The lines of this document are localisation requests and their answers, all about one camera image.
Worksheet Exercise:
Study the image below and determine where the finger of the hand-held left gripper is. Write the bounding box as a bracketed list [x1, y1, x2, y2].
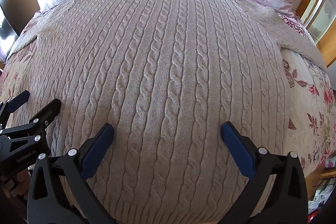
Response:
[0, 98, 62, 147]
[0, 90, 30, 125]

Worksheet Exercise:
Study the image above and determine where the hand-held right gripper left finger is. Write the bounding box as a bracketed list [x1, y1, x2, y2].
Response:
[28, 123, 116, 224]

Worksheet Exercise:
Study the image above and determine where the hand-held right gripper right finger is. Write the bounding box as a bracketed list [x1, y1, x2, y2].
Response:
[220, 121, 308, 224]

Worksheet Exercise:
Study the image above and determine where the beige cable-knit sweater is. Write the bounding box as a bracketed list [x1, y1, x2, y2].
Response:
[5, 0, 328, 224]

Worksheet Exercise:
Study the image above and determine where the floral bedspread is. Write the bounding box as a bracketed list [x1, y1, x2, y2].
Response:
[0, 9, 336, 180]

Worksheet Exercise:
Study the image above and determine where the dark glossy object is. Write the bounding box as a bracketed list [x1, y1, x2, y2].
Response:
[0, 0, 40, 64]

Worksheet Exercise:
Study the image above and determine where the wooden bed frame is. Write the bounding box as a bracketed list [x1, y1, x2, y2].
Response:
[306, 166, 336, 201]

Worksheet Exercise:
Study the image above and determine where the wooden headboard frame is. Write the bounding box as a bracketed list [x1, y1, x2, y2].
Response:
[297, 0, 336, 67]

